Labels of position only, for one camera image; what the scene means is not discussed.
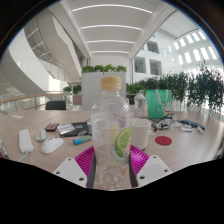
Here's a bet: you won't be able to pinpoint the tangle of black cables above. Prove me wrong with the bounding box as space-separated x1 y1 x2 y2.
151 113 181 132

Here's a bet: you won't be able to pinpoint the green tote bag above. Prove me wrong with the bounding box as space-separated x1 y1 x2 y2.
145 89 173 120

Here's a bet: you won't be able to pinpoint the white card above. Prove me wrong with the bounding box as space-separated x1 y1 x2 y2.
179 125 193 133

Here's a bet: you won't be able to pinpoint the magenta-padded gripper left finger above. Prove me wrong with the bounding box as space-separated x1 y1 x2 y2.
52 145 98 189

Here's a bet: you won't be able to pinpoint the white power strip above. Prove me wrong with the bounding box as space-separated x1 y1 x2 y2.
18 128 35 163

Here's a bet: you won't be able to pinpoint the black notebook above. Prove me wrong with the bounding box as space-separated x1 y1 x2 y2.
59 121 89 138

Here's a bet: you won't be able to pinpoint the brown planter with plants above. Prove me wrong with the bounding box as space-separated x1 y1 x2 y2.
63 84 83 106

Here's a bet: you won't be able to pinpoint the small black and red case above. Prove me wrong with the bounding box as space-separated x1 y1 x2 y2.
44 122 60 133

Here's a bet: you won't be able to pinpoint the small teal tube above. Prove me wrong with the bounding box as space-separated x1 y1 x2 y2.
72 134 93 146

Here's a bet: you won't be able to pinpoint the white computer mouse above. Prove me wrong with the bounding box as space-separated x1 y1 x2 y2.
40 136 65 155

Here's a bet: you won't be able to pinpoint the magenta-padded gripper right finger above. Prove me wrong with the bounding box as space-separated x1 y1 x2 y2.
128 144 174 188

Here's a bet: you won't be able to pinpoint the white packet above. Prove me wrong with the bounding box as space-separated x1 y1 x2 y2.
57 123 76 135

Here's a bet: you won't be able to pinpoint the clear plastic bottle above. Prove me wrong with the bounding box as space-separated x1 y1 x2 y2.
90 76 134 190

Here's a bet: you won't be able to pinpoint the black chair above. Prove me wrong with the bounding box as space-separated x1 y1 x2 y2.
45 100 67 111

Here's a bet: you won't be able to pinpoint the flat round red coaster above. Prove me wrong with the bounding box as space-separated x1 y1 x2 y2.
154 135 173 147

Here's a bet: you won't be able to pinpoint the row of tall green plants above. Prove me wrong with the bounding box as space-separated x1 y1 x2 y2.
125 63 224 113

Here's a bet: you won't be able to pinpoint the white cabinet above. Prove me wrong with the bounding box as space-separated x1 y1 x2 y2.
81 71 128 112

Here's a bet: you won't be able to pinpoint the clear glass jar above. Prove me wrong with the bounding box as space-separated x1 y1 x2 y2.
133 89 148 119

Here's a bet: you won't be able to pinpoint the green plants atop cabinet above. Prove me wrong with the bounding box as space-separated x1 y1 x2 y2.
81 64 128 74

